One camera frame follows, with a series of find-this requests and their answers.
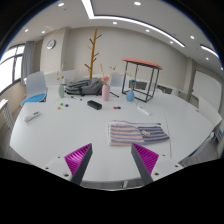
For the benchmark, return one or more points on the white flat bar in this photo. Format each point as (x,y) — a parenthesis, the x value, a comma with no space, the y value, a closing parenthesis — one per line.
(143,110)

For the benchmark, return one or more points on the green round magnet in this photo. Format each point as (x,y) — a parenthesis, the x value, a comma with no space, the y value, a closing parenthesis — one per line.
(61,104)

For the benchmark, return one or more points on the white chair with blue seat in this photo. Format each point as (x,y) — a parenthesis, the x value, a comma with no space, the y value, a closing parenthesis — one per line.
(35,86)

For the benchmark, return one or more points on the orange round magnet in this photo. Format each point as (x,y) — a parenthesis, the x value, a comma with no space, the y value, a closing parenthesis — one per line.
(59,108)

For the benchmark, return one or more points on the blue round magnet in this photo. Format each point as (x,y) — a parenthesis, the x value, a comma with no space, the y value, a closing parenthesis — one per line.
(66,105)
(118,107)

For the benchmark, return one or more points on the white wall board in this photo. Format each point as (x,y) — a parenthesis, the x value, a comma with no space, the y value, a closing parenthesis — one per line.
(206,90)

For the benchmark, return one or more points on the round wall clock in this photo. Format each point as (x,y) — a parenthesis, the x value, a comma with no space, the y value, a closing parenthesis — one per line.
(51,44)

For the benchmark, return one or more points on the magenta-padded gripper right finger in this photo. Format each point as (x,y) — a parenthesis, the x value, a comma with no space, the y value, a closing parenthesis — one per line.
(146,160)

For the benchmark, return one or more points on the white remote control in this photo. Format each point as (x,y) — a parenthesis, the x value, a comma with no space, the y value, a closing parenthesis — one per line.
(32,116)

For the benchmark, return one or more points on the black whiteboard eraser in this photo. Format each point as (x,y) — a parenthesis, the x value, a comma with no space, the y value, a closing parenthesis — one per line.
(94,104)

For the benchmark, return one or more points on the black marker pen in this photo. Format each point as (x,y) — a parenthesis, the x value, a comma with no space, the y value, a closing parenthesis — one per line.
(76,98)

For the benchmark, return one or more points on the red round magnet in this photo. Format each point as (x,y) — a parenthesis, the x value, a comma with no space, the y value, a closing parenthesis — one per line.
(115,107)

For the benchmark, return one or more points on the grey curtain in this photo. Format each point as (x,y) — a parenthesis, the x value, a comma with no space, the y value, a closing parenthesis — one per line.
(28,61)

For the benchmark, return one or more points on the blue vase with flowers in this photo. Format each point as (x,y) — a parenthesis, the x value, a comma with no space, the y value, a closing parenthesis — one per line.
(130,96)

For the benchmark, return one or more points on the grey backpack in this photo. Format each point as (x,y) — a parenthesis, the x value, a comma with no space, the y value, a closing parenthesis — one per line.
(85,86)

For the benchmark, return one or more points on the black frame orange-top table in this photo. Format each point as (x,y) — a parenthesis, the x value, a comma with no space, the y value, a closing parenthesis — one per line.
(141,62)

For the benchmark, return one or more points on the striped pink grey towel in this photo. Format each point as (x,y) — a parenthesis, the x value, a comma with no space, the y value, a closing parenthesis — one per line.
(128,133)

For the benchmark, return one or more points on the pink vase with flowers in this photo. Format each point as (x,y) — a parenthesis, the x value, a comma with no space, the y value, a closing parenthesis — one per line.
(106,92)

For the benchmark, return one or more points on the ceiling lights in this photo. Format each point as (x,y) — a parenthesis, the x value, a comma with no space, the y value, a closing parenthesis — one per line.
(137,3)

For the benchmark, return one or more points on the green vase with twigs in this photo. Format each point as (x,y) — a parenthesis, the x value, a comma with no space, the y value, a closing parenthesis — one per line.
(61,91)

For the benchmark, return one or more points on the wooden coat rack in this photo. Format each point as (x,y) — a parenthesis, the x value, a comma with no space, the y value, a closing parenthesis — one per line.
(93,53)

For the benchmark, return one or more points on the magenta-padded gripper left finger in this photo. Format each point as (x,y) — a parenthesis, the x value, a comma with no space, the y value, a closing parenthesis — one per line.
(77,160)

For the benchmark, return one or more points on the window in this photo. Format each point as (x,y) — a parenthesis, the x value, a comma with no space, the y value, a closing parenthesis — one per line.
(8,68)

